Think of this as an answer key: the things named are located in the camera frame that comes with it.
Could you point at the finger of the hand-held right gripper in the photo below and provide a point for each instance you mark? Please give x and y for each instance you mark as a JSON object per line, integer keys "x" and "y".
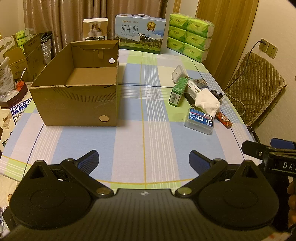
{"x": 283, "y": 143}
{"x": 253, "y": 148}

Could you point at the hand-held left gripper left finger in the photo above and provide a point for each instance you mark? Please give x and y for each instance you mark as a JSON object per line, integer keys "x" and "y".
{"x": 89, "y": 160}

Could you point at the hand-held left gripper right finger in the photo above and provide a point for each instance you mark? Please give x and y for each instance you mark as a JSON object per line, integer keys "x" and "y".
{"x": 196, "y": 160}

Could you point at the clear box with blue label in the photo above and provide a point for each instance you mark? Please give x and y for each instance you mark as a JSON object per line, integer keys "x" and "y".
{"x": 198, "y": 121}

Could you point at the red snack packet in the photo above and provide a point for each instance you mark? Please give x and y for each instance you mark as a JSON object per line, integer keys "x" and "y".
{"x": 224, "y": 119}

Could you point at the brown cardboard box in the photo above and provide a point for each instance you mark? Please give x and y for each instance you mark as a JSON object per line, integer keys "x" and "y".
{"x": 74, "y": 104}

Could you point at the white face mask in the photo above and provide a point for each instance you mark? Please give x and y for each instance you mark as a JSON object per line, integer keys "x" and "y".
{"x": 207, "y": 100}

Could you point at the green medicine box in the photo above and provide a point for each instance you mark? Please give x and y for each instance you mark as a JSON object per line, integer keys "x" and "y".
{"x": 178, "y": 91}

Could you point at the white ointment box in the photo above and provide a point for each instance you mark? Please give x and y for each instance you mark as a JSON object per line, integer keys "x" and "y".
{"x": 192, "y": 88}

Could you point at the person's right hand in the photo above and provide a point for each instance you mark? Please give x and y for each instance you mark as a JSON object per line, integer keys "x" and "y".
{"x": 292, "y": 204}

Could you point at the chair with quilted cover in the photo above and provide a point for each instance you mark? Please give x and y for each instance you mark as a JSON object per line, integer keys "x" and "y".
{"x": 254, "y": 85}

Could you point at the small dark snack packet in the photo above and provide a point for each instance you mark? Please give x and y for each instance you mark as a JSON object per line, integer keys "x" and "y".
{"x": 200, "y": 82}

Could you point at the flat blue milk carton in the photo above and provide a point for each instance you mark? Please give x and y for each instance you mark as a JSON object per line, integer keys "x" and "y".
{"x": 22, "y": 112}

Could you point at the white square night light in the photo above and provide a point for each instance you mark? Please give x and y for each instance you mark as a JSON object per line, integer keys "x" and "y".
{"x": 178, "y": 73}

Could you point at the dark wooden box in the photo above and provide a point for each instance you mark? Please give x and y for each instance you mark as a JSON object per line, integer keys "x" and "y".
{"x": 16, "y": 98}

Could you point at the small red object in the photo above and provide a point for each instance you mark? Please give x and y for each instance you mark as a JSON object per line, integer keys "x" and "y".
{"x": 20, "y": 85}

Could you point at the brown carton with bowls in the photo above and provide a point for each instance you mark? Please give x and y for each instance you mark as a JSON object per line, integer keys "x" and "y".
{"x": 34, "y": 58}

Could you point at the clear plastic bag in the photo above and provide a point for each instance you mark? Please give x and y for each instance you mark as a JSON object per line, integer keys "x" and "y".
{"x": 5, "y": 78}

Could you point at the stack of metal bowls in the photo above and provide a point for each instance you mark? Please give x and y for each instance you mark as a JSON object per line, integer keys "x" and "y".
{"x": 46, "y": 51}

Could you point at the small brown carton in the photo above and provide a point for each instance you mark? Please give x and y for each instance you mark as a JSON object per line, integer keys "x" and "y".
{"x": 16, "y": 62}

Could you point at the golden curtain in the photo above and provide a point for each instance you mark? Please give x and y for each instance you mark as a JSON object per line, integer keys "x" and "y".
{"x": 226, "y": 27}

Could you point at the stack of green tissue packs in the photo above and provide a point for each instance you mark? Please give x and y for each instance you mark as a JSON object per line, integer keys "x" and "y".
{"x": 189, "y": 34}

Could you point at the white product box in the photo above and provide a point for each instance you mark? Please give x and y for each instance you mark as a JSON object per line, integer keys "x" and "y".
{"x": 95, "y": 29}

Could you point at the blue milk carton box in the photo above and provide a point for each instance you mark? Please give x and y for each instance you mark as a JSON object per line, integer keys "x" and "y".
{"x": 138, "y": 30}

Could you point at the white carved chair back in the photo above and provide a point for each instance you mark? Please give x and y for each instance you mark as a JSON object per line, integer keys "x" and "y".
{"x": 8, "y": 44}

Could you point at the bag of green tissue packs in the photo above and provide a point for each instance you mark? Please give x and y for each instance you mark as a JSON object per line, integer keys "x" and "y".
{"x": 20, "y": 34}

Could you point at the beige wall socket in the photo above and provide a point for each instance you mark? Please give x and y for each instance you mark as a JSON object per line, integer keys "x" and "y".
{"x": 263, "y": 46}
{"x": 272, "y": 51}

